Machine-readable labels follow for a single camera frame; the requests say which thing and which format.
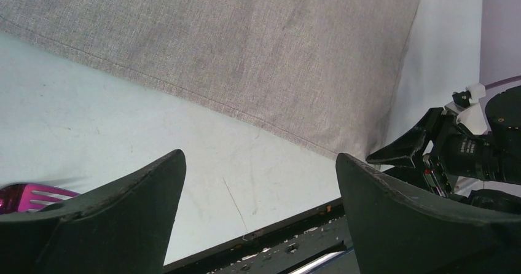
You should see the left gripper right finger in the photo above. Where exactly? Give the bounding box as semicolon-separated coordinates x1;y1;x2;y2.
335;153;520;273

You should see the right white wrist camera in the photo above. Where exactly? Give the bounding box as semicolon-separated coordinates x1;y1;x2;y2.
444;83;487;135

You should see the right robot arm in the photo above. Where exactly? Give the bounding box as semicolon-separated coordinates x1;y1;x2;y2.
366;87;520;197

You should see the grey cloth napkin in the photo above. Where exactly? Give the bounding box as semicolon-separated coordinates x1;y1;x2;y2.
1;0;420;159

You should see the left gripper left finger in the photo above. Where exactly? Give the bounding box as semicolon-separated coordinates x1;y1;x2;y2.
1;150;186;273

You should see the purple metallic fork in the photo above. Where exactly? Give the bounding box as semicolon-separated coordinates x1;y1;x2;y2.
1;183;79;214

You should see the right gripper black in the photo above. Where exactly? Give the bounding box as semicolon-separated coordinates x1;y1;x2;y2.
366;107;520;195

